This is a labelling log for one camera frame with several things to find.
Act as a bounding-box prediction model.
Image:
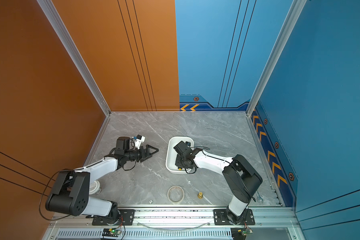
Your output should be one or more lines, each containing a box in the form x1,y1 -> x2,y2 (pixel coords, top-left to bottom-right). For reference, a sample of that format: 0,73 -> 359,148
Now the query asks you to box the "aluminium frame rail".
41,205 -> 307,240

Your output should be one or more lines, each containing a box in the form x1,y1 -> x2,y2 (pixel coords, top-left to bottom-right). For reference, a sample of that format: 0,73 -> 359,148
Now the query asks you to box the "white cup behind arm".
89,180 -> 102,195

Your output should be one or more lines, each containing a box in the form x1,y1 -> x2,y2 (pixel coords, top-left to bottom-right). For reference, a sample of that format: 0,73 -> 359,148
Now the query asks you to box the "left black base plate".
92,209 -> 136,227

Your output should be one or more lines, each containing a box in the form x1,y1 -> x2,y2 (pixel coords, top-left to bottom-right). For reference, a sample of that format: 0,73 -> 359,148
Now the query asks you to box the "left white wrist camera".
132,135 -> 145,149

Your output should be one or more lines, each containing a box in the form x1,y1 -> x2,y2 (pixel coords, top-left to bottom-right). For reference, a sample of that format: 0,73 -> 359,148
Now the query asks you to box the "right circuit board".
231,228 -> 253,240

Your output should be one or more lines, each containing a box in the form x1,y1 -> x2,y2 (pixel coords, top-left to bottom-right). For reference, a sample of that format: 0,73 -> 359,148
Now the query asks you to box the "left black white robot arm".
45,135 -> 159,225

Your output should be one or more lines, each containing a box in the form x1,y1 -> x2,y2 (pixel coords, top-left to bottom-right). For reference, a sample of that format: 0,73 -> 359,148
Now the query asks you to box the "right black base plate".
213,209 -> 255,226

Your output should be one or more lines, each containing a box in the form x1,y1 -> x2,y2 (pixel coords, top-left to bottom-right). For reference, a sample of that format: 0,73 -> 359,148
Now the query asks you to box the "left green circuit board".
102,228 -> 123,240

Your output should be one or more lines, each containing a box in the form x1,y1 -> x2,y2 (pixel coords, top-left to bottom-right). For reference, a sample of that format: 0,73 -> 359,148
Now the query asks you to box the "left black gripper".
125,145 -> 159,163

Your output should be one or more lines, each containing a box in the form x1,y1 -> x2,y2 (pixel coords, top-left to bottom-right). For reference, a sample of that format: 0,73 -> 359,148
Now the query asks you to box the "white plastic bin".
166,137 -> 194,175

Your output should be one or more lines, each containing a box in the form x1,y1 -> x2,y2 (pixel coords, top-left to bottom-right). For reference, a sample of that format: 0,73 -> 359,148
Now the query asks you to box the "clear tape roll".
167,186 -> 185,204

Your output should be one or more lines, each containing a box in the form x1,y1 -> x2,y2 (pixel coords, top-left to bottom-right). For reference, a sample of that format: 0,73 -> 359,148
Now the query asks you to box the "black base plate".
92,209 -> 136,227
213,209 -> 255,226

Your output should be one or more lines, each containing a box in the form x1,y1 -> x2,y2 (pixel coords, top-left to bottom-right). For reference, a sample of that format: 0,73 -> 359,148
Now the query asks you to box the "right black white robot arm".
173,141 -> 263,225

